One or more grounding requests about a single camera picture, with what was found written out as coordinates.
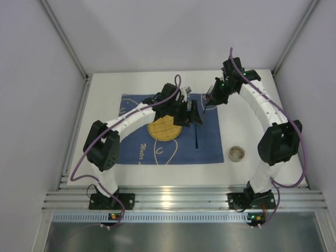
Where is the purple cable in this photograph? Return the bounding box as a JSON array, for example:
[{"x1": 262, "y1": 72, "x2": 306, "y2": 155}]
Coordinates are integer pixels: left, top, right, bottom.
[
  {"x1": 227, "y1": 47, "x2": 309, "y2": 227},
  {"x1": 69, "y1": 74, "x2": 184, "y2": 229}
]

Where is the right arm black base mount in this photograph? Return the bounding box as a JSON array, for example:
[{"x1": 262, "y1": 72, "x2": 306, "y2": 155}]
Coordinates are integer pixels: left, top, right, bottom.
[{"x1": 227, "y1": 182, "x2": 276, "y2": 212}]

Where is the aluminium rail base frame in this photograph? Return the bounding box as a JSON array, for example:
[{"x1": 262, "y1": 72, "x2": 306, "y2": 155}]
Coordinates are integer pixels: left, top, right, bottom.
[{"x1": 42, "y1": 186, "x2": 328, "y2": 212}]

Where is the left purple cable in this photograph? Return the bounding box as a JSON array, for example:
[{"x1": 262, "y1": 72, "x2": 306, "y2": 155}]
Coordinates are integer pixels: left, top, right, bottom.
[{"x1": 69, "y1": 74, "x2": 184, "y2": 229}]

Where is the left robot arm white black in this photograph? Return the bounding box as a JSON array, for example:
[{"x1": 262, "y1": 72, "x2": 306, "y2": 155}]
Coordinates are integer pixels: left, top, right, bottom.
[{"x1": 83, "y1": 83, "x2": 203, "y2": 197}]

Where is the white perforated cable duct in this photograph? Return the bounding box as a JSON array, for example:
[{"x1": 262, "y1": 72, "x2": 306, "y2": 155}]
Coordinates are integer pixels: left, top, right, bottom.
[{"x1": 52, "y1": 212, "x2": 265, "y2": 224}]

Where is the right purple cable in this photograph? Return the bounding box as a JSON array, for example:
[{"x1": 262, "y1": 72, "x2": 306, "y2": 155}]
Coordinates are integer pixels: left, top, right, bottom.
[{"x1": 227, "y1": 47, "x2": 309, "y2": 227}]

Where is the yellow woven round coaster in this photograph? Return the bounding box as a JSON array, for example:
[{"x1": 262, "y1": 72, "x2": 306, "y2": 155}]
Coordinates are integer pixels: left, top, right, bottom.
[{"x1": 147, "y1": 115, "x2": 182, "y2": 142}]

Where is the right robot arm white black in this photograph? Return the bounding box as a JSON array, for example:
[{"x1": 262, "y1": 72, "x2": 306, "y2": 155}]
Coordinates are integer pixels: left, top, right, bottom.
[{"x1": 207, "y1": 57, "x2": 302, "y2": 201}]

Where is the blue handled cutlery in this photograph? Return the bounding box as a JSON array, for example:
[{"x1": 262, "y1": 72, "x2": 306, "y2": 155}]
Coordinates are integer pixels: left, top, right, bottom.
[{"x1": 195, "y1": 125, "x2": 199, "y2": 151}]

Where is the small beige round cup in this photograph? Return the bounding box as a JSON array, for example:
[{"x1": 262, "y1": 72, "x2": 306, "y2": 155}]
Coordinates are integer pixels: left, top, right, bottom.
[{"x1": 228, "y1": 146, "x2": 245, "y2": 163}]

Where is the iridescent purple fork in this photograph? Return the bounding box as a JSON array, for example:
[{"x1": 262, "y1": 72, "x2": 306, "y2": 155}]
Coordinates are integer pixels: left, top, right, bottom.
[{"x1": 202, "y1": 85, "x2": 214, "y2": 117}]

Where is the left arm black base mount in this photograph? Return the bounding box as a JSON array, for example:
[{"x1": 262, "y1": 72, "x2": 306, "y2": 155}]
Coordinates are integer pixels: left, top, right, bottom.
[{"x1": 88, "y1": 189, "x2": 135, "y2": 210}]

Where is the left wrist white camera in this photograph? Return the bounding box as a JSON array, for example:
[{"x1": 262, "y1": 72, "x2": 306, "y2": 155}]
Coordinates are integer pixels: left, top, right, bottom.
[{"x1": 180, "y1": 87, "x2": 191, "y2": 102}]

